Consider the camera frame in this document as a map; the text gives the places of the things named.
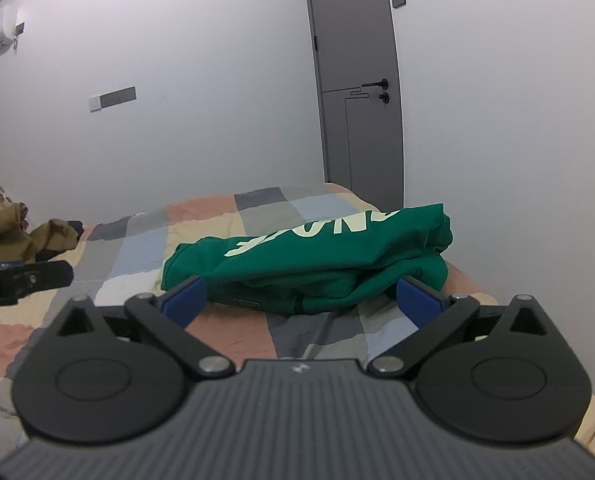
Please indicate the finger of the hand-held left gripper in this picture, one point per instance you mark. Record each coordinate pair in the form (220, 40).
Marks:
(50, 275)

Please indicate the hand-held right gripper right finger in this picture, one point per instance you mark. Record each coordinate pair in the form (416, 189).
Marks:
(417, 302)

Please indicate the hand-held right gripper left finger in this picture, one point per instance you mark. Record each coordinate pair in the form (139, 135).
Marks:
(185, 300)

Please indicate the green hoodie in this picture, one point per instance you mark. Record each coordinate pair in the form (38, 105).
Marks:
(327, 260)

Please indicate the brown clothing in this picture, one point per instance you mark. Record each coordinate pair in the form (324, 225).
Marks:
(2, 240)

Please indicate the black clothing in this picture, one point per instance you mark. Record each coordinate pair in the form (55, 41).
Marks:
(76, 227)

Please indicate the patchwork quilt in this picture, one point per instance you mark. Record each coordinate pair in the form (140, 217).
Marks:
(127, 260)

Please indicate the white printed packet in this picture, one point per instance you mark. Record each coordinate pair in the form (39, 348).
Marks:
(3, 196)

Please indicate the grey door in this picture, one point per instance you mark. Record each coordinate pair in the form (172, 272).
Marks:
(357, 35)

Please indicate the grey wall switch panel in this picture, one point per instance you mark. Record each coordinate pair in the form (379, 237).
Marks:
(112, 98)

